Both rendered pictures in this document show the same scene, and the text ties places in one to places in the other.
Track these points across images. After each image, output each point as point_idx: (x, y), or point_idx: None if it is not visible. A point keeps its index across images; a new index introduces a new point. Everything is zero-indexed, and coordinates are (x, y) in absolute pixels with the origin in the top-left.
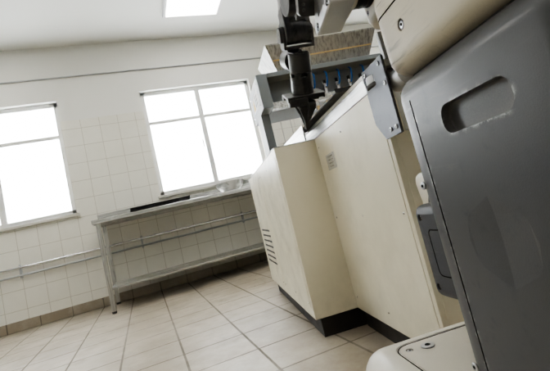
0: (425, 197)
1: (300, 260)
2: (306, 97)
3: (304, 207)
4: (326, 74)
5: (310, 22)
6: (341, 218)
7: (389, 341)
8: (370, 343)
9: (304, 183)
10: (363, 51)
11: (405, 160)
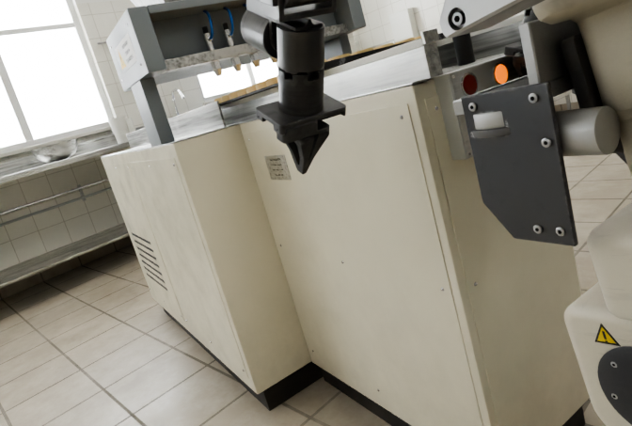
0: (589, 352)
1: (229, 315)
2: (315, 121)
3: (229, 235)
4: None
5: None
6: (292, 249)
7: (366, 411)
8: (341, 418)
9: (227, 197)
10: None
11: (453, 210)
